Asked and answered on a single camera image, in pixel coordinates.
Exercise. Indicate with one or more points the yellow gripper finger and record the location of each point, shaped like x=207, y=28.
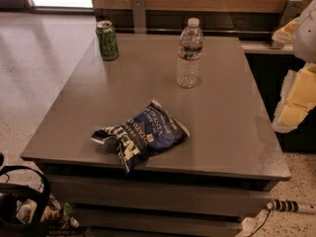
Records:
x=287, y=33
x=297, y=98

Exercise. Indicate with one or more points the blue chip bag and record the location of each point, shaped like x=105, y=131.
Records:
x=153, y=131

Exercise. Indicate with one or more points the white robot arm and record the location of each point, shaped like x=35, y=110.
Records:
x=304, y=44

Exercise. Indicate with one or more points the clear plastic water bottle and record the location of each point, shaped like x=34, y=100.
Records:
x=190, y=49

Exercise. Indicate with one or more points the striped power strip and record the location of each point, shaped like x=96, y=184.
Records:
x=291, y=206

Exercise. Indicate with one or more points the grey drawer cabinet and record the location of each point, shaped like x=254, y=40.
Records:
x=202, y=187

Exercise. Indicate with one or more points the green soda can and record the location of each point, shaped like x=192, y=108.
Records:
x=108, y=45

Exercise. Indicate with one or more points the black basket with snacks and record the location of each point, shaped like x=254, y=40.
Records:
x=27, y=212

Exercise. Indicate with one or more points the right metal wall bracket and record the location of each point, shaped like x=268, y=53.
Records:
x=290, y=11

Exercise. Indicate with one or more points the metal wall bracket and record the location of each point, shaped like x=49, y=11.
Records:
x=290, y=11
x=139, y=16

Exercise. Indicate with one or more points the left metal wall bracket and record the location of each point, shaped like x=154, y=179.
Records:
x=139, y=16

